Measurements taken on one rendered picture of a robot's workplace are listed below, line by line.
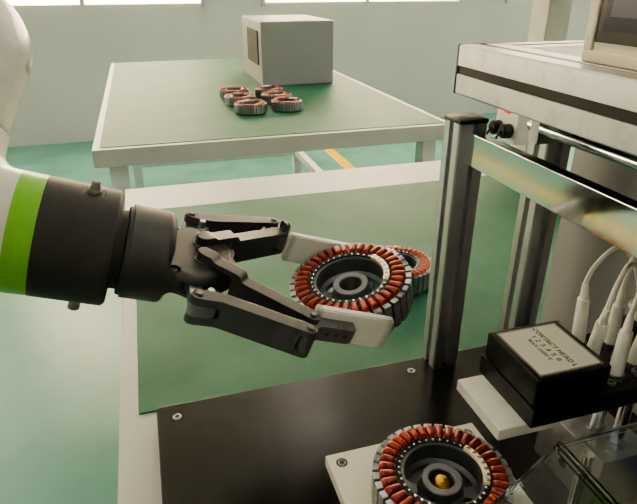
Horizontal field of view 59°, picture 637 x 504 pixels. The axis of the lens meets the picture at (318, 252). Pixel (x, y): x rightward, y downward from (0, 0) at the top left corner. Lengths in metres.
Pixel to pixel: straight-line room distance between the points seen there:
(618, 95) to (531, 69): 0.09
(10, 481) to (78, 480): 0.17
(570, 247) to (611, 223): 0.28
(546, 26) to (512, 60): 0.92
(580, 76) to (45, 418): 1.73
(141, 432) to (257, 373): 0.15
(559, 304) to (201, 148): 1.19
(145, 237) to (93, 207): 0.04
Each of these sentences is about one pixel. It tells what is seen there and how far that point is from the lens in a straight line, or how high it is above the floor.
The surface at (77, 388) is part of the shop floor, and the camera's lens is 1.99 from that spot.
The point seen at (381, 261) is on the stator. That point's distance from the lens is 0.52.
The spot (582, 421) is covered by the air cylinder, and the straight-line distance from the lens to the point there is 0.56.
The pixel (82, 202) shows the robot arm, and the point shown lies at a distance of 0.44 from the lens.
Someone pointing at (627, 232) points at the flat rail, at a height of 1.03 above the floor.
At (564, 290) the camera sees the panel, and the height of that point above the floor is 0.84.
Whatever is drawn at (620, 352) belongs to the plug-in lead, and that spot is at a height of 0.92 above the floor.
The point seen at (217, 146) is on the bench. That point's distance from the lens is 1.68.
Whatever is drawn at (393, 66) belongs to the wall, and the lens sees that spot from 5.26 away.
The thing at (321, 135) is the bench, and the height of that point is 0.74.
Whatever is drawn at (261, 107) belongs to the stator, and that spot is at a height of 0.78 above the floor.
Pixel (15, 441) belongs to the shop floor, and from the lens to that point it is 1.88.
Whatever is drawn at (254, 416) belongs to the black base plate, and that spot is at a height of 0.77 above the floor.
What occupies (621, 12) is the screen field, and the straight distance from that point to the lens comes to 0.47.
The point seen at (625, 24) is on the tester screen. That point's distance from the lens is 0.46.
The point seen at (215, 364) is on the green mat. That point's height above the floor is 0.75.
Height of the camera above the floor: 1.17
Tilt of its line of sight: 26 degrees down
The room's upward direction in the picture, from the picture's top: straight up
